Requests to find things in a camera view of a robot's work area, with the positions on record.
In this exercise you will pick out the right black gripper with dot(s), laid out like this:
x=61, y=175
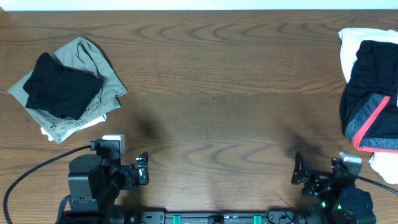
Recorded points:
x=311, y=180

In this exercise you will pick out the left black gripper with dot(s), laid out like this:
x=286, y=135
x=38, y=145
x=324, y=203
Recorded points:
x=137, y=173

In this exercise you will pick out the black Sydrogen polo shirt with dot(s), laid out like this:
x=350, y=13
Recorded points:
x=63, y=92

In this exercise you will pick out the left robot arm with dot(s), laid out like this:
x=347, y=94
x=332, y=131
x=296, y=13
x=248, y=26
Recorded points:
x=96, y=180

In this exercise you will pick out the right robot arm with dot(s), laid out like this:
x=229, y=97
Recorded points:
x=340, y=201

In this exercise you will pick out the white garment on right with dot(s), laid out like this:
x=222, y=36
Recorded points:
x=384, y=163

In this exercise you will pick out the black grey red garment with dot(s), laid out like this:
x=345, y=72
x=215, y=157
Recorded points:
x=368, y=107

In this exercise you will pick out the white garment under olive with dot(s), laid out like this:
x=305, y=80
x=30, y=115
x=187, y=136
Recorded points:
x=99, y=119

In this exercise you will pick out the folded olive green garment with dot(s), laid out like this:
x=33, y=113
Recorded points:
x=79, y=54

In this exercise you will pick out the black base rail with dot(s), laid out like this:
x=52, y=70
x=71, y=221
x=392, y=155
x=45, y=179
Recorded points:
x=271, y=217

